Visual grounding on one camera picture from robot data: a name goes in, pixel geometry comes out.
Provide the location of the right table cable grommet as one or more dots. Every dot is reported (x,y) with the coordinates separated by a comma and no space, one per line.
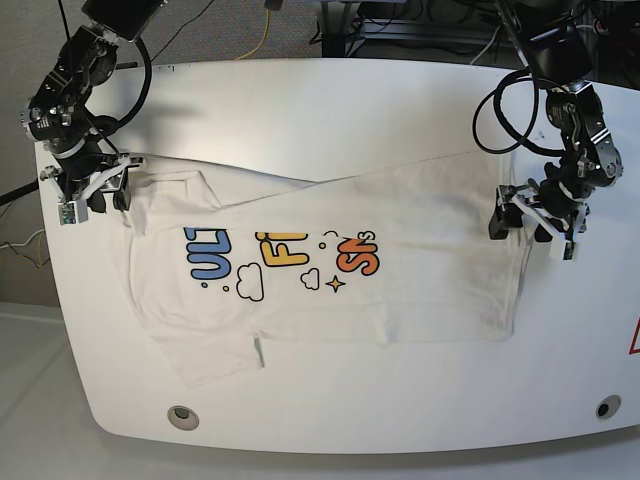
(608,407)

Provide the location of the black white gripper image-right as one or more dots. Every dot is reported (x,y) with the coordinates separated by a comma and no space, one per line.
(557,205)

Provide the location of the black equipment rack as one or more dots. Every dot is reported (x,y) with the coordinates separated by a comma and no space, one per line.
(460,28)

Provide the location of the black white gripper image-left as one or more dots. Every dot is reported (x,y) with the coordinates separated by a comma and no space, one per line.
(88,175)

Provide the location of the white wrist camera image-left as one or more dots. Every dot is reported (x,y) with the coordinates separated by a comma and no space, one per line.
(72,212)

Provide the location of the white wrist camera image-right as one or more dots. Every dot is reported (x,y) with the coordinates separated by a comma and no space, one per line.
(562,249)

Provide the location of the white printed T-shirt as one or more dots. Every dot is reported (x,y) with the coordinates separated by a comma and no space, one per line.
(214,261)

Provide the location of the left table cable grommet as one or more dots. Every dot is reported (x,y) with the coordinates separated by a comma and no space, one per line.
(183,418)

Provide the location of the red triangle sticker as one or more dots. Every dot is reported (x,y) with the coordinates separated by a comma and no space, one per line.
(635,343)

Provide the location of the table cable grommet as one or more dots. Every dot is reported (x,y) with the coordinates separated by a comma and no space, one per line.
(608,407)
(183,418)

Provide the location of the black table leg bar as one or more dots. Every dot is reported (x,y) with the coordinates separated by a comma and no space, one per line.
(19,192)

